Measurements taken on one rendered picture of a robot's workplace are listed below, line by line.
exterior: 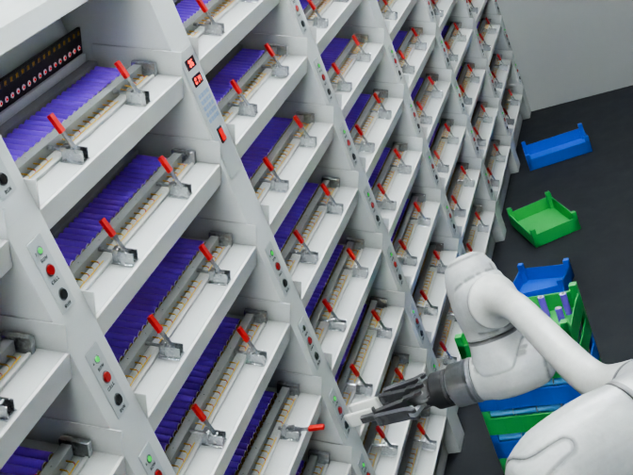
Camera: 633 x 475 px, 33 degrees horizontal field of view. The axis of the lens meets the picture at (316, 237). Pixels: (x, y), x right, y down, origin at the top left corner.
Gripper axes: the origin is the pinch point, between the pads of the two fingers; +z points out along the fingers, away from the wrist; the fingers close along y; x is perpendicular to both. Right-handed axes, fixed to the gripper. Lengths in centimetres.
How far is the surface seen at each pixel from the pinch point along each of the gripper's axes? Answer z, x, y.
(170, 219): 9, 57, -10
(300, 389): 19.9, 0.9, 15.7
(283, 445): 19.1, -0.4, -3.1
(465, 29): 18, 0, 294
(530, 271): 9, -72, 186
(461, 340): -3, -23, 59
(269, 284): 12.8, 27.6, 15.9
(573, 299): -30, -29, 75
